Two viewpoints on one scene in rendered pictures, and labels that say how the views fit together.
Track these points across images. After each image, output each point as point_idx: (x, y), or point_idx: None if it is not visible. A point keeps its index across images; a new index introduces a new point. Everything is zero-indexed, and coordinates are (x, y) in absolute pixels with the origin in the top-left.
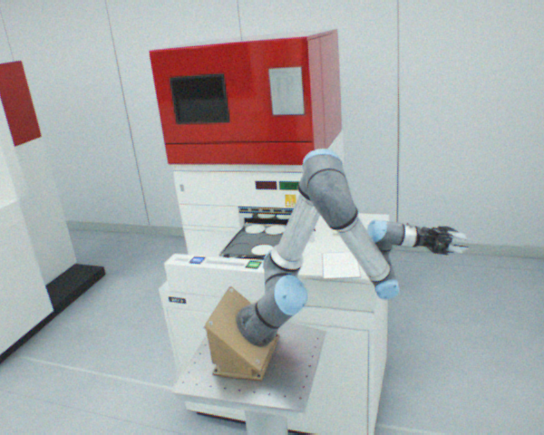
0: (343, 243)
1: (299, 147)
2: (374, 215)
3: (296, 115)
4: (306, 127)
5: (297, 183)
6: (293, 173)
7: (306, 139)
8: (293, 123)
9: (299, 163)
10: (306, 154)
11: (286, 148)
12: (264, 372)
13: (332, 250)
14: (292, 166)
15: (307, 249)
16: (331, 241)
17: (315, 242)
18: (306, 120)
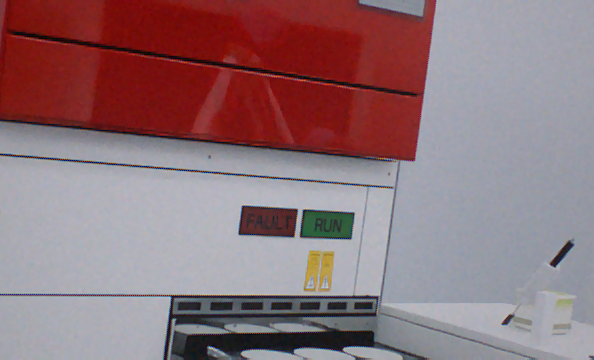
0: (592, 342)
1: (395, 106)
2: (488, 304)
3: (408, 17)
4: (418, 53)
5: (347, 217)
6: (340, 187)
7: (412, 85)
8: (395, 38)
9: (387, 153)
10: (404, 129)
11: (368, 105)
12: None
13: None
14: (342, 165)
15: (580, 355)
16: (567, 341)
17: (550, 344)
18: (422, 34)
